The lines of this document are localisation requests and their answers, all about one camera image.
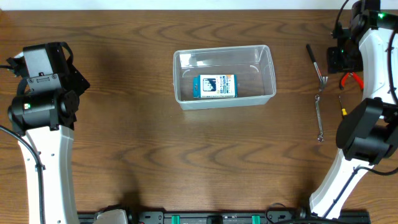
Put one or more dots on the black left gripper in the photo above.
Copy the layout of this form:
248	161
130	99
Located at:
73	81

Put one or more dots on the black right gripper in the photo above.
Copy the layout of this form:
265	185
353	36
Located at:
335	65

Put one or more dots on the small black-handled hammer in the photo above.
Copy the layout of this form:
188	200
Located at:
322	79

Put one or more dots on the clear plastic container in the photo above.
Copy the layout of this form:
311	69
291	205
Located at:
252	65

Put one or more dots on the white blue product box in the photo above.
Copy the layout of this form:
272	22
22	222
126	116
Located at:
215	86

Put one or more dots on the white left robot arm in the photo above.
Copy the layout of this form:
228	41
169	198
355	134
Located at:
43	114

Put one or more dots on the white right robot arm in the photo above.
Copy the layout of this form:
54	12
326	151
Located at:
368	133

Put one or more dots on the black yellow screwdriver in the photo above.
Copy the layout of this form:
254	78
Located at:
343	109

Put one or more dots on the silver combination wrench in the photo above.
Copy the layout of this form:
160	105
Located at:
319	118

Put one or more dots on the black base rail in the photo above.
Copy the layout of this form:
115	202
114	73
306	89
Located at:
274	214

